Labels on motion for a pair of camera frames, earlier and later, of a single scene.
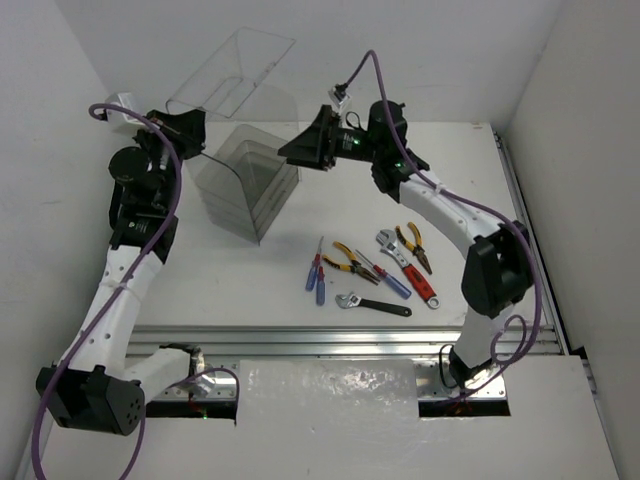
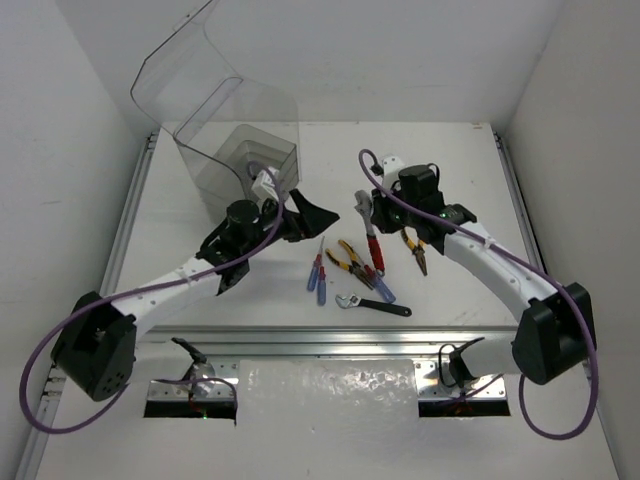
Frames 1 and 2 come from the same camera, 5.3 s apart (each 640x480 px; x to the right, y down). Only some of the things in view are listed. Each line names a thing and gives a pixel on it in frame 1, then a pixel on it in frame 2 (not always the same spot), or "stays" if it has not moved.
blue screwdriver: [311, 280] stays
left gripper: [176, 129] to [292, 220]
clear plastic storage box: [223, 80] to [178, 81]
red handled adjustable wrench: [421, 286] to [365, 205]
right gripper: [316, 147] to [379, 215]
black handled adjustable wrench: [351, 300] stays
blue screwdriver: [396, 285] to [384, 288]
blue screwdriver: [320, 288] stays
